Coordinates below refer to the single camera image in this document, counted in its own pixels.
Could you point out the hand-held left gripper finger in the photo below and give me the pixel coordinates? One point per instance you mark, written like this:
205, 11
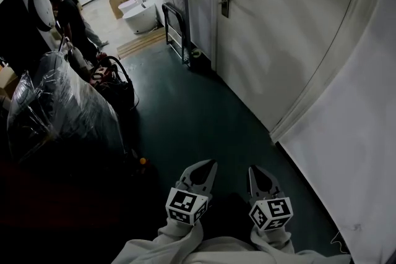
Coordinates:
213, 177
187, 172

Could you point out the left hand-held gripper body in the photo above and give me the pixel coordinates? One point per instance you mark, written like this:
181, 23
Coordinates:
185, 204

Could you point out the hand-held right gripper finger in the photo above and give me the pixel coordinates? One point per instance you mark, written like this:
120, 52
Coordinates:
250, 180
269, 178

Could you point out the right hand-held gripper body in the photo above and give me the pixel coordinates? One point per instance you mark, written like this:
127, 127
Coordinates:
272, 211

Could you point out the person's left forearm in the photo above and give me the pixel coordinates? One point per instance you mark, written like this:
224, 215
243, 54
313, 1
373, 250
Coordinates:
178, 236

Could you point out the person's right forearm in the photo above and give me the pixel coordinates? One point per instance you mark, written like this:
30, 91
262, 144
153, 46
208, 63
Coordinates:
272, 238

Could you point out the white door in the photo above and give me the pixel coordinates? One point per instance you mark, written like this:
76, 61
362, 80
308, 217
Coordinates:
278, 24

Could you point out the small orange ball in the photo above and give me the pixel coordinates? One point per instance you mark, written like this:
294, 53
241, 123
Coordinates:
143, 160

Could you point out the person's white clothed torso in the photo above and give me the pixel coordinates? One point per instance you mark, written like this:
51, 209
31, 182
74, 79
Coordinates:
216, 252

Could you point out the wooden planks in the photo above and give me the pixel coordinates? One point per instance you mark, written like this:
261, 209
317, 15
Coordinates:
140, 42

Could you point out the plastic-wrapped dark bulky object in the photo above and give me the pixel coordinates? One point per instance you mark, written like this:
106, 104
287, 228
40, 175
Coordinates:
65, 108

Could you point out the white round bathtub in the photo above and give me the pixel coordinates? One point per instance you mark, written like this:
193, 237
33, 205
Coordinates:
140, 17

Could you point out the folded grey platform trolley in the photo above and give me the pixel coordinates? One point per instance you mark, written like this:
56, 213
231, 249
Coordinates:
176, 9

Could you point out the brown cardboard box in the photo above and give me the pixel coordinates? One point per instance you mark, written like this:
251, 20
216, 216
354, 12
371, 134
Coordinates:
119, 3

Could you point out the small cardboard box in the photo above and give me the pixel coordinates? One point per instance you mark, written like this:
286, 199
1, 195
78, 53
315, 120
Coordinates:
6, 78

